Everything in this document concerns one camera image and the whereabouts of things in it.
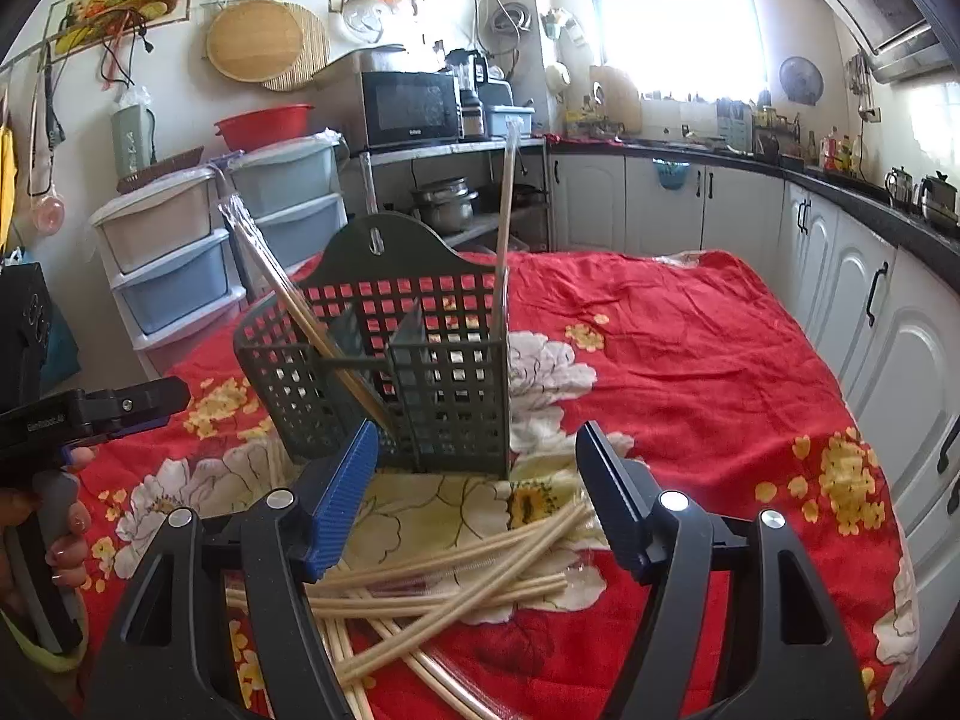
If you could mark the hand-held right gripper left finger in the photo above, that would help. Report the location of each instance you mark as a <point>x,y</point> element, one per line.
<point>341,502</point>

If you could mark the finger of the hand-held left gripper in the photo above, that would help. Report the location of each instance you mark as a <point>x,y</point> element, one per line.
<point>142,399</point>

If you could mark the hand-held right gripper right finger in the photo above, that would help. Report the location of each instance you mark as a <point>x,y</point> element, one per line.
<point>609,499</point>

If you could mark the pile of chopsticks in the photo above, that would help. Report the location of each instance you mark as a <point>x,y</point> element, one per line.
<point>465,591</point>

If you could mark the dark green utensil basket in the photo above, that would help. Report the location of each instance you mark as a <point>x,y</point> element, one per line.
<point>390,255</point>

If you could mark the person's left hand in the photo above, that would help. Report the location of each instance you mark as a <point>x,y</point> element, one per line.
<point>69,549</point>

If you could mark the blue shopping bag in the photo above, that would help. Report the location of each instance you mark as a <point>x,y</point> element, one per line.
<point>64,349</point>

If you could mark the white plastic drawer unit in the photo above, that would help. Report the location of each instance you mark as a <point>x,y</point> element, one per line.
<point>292,225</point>
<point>172,292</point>

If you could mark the red floral blanket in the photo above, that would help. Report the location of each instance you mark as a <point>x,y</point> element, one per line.
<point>675,360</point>

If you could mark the wrapped bamboo chopsticks pair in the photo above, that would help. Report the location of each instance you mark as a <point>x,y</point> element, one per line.
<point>506,202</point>
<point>289,291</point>

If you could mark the pink round hanging strainer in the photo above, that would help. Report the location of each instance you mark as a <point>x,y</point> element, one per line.
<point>47,214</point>

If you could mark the brown wicker basket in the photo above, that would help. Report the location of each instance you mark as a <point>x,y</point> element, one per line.
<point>161,169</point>

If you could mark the yellow hanging cloth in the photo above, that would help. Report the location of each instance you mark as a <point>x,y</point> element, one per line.
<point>7,180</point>

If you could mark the green appliance in plastic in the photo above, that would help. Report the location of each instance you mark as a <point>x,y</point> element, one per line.
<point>131,139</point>

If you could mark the red plastic basin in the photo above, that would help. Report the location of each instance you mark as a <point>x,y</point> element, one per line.
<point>262,127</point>

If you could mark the steel cooking pot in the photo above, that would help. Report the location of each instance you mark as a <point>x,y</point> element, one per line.
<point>446,206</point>

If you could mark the black frying pan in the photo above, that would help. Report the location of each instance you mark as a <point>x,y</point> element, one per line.
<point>517,195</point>

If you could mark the white kitchen cabinets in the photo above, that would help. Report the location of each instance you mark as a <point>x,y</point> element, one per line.
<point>750,202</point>

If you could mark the blue hanging plastic basket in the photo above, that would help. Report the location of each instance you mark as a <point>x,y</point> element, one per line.
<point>670,174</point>

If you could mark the metal shelf rack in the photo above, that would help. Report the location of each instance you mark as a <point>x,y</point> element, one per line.
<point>450,150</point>

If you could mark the round bamboo tray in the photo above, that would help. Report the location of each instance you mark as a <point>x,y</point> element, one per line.
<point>255,41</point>

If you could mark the black kitchen countertop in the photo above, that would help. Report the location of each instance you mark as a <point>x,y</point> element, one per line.
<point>825,187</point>

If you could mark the round woven mat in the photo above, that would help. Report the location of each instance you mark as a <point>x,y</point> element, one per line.
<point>315,52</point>

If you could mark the grey-blue plastic container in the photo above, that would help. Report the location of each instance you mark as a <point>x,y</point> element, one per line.
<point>508,121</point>

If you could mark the black microwave oven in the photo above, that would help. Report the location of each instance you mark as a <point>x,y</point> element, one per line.
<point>409,109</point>

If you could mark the countertop bottles and jars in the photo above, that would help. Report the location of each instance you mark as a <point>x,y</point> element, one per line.
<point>750,124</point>

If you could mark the wooden cutting board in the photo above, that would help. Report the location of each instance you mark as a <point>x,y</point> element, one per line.
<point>619,97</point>

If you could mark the black blender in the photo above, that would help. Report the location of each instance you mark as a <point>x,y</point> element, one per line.
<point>469,101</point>

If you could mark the steel kettle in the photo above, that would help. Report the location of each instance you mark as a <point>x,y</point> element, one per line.
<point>900,187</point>
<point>937,202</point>

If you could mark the bright kitchen window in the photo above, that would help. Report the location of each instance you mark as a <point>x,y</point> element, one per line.
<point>675,37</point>

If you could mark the steel range hood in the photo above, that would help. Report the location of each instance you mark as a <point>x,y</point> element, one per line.
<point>877,7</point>

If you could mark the wide fruit wall poster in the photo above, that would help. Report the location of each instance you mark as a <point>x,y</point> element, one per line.
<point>97,4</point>

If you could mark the round dark wall plate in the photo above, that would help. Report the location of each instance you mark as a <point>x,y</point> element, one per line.
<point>801,81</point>

